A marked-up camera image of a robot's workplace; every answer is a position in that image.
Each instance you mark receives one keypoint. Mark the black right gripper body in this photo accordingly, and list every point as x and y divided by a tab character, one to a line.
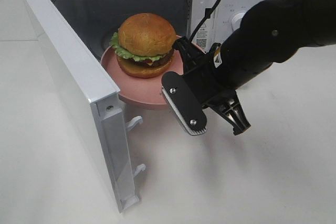
209	92

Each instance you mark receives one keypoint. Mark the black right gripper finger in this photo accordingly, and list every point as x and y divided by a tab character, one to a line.
193	58
183	103

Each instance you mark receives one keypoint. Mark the pink round plate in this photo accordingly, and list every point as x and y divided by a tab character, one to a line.
145	93

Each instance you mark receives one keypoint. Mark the burger with lettuce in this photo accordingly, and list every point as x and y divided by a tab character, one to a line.
144	45

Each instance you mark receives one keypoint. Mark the white warning label sticker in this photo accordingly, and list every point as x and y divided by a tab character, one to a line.
203	37

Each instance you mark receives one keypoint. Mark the white microwave door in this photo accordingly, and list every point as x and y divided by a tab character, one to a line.
91	99

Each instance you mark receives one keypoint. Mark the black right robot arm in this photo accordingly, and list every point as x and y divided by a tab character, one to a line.
270	32

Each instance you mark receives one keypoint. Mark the white upper microwave knob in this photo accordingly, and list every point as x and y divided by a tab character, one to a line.
236	20

